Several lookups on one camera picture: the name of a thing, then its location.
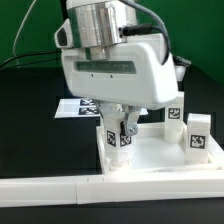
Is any black cable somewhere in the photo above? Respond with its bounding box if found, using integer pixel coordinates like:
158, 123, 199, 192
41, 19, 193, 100
0, 49, 63, 70

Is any grey cable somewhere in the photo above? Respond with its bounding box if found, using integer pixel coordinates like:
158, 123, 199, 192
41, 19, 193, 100
12, 0, 38, 58

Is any white square tabletop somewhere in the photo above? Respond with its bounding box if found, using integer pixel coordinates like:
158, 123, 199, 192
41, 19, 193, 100
96, 122, 224, 175

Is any white L-shaped obstacle fence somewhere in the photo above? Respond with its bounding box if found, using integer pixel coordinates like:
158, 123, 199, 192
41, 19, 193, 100
0, 170, 224, 207

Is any white sheet with tags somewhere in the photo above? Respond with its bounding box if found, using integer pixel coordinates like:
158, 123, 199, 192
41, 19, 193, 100
54, 96, 149, 119

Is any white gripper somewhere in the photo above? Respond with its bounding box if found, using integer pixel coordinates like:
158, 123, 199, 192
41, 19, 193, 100
62, 34, 178, 136

